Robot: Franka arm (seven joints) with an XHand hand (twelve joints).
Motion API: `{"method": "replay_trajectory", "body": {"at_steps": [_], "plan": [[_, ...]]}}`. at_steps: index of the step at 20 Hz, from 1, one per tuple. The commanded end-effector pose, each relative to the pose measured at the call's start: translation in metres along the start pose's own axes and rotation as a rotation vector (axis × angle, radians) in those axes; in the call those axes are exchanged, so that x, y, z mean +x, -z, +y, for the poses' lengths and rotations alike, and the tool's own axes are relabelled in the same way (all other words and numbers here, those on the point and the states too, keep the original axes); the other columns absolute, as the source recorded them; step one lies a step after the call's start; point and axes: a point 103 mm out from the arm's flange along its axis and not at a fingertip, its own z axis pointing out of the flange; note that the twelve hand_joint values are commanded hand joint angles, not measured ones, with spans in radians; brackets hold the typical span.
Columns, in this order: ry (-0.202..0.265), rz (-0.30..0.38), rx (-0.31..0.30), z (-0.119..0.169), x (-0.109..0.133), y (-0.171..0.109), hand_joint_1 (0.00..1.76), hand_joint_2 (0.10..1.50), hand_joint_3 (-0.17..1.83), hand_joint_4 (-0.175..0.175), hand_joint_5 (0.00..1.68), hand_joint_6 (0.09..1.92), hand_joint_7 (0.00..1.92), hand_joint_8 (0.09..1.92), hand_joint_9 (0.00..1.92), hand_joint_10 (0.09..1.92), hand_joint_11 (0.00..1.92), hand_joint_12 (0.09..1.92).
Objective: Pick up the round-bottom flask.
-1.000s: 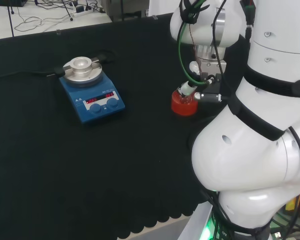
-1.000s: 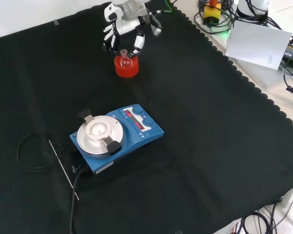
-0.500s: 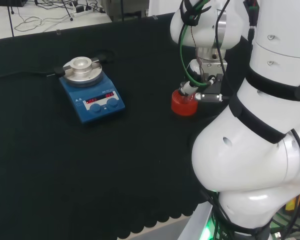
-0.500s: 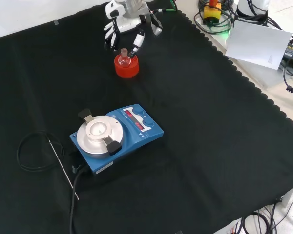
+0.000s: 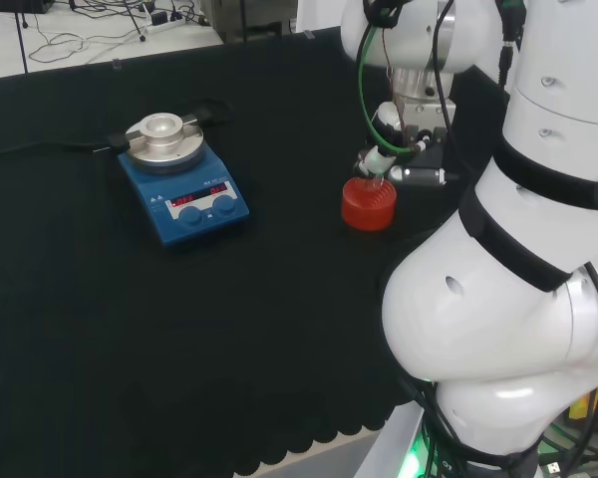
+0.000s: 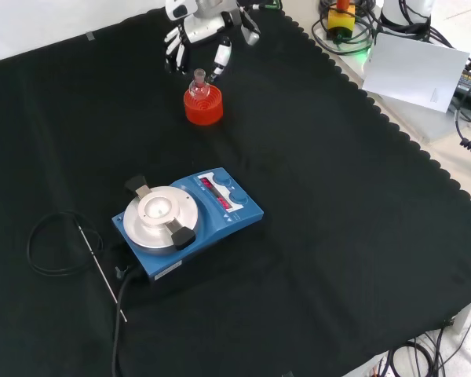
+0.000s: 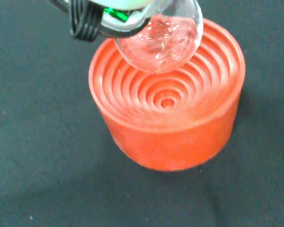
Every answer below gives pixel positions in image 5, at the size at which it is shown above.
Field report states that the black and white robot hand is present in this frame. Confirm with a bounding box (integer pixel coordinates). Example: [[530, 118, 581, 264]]
[[355, 97, 460, 187]]

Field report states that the clear glass round-bottom flask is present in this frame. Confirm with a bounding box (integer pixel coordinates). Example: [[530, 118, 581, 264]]
[[359, 168, 388, 194]]

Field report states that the grey metal cabinet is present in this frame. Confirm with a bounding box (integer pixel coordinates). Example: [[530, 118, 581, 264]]
[[201, 0, 300, 44]]

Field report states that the blue-base heater with metal block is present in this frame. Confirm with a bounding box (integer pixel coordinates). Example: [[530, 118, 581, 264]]
[[108, 112, 251, 250]]

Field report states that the white power strip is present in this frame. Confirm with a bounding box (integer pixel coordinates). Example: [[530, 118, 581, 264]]
[[146, 17, 201, 35]]

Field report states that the black bench cloth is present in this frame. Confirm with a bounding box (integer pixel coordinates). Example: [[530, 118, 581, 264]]
[[0, 25, 512, 477]]

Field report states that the thin dark pole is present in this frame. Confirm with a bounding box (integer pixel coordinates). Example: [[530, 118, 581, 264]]
[[13, 0, 30, 75]]

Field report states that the black box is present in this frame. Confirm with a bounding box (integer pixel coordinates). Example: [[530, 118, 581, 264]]
[[0, 0, 56, 15]]

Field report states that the red ring flask stand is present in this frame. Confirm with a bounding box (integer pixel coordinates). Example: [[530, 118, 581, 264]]
[[341, 176, 397, 231]]

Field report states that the green robot cable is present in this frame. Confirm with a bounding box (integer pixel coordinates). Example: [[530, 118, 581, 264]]
[[356, 22, 416, 153]]

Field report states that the black heater cable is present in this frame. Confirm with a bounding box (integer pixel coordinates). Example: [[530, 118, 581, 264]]
[[0, 141, 112, 158]]

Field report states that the thin black floor cable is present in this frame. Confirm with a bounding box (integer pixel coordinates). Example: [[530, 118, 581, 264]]
[[28, 12, 147, 65]]

